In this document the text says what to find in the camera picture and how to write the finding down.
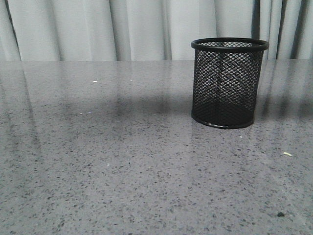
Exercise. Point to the black mesh pen holder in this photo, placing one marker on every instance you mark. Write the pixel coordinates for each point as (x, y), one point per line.
(225, 81)

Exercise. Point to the grey pleated curtain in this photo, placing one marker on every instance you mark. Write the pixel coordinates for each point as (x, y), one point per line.
(108, 30)

